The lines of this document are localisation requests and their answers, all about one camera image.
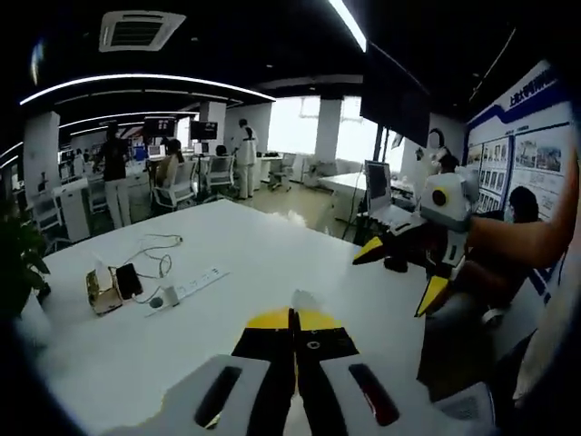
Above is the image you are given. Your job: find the white computer monitor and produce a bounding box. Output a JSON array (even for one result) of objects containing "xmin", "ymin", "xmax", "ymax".
[{"xmin": 364, "ymin": 159, "xmax": 393, "ymax": 215}]

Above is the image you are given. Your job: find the white charging cable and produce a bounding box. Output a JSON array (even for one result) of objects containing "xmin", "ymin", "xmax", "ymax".
[{"xmin": 133, "ymin": 233, "xmax": 184, "ymax": 280}]

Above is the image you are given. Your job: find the green potted plant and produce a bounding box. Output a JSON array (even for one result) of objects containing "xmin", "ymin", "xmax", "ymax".
[{"xmin": 0, "ymin": 211, "xmax": 52, "ymax": 319}]

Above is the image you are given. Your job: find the white mesh office chair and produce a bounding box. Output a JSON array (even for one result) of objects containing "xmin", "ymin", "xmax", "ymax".
[
  {"xmin": 205, "ymin": 155, "xmax": 236, "ymax": 197},
  {"xmin": 151, "ymin": 173, "xmax": 197, "ymax": 213},
  {"xmin": 267, "ymin": 153, "xmax": 297, "ymax": 193}
]

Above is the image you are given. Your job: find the white power strip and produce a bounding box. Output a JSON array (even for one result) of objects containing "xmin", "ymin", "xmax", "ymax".
[{"xmin": 177, "ymin": 268, "xmax": 231, "ymax": 297}]

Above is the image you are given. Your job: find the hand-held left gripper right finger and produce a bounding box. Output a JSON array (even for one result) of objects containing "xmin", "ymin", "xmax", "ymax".
[{"xmin": 293, "ymin": 307, "xmax": 459, "ymax": 436}]

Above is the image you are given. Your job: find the black display screen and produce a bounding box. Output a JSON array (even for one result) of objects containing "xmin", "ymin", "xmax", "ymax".
[
  {"xmin": 143, "ymin": 116, "xmax": 177, "ymax": 138},
  {"xmin": 189, "ymin": 120, "xmax": 220, "ymax": 141}
]

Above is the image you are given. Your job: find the curved ceiling light strip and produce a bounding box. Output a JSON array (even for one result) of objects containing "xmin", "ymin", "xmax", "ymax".
[{"xmin": 19, "ymin": 73, "xmax": 278, "ymax": 107}]

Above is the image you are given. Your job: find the black smartphone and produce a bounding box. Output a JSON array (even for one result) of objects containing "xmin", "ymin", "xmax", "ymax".
[{"xmin": 114, "ymin": 262, "xmax": 144, "ymax": 301}]

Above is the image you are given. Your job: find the straight ceiling light strip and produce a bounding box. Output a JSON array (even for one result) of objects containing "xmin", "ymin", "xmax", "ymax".
[{"xmin": 328, "ymin": 0, "xmax": 369, "ymax": 52}]

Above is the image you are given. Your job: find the white desk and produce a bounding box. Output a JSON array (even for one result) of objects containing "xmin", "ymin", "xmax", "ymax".
[{"xmin": 316, "ymin": 171, "xmax": 379, "ymax": 203}]

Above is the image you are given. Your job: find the blue bordered wall poster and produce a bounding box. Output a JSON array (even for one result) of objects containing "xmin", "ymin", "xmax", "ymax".
[{"xmin": 466, "ymin": 61, "xmax": 574, "ymax": 310}]

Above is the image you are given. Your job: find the person's torso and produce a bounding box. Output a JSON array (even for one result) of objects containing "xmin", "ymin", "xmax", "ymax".
[{"xmin": 512, "ymin": 249, "xmax": 581, "ymax": 428}]

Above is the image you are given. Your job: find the ceiling air conditioner vent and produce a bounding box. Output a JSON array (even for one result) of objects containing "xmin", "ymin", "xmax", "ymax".
[{"xmin": 98, "ymin": 10, "xmax": 188, "ymax": 54}]

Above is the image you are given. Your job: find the black hanging screen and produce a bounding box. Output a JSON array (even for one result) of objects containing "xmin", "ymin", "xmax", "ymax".
[{"xmin": 359, "ymin": 43, "xmax": 431, "ymax": 148}]

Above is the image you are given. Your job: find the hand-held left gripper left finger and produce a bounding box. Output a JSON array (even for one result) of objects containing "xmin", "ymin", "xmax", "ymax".
[{"xmin": 156, "ymin": 307, "xmax": 294, "ymax": 436}]

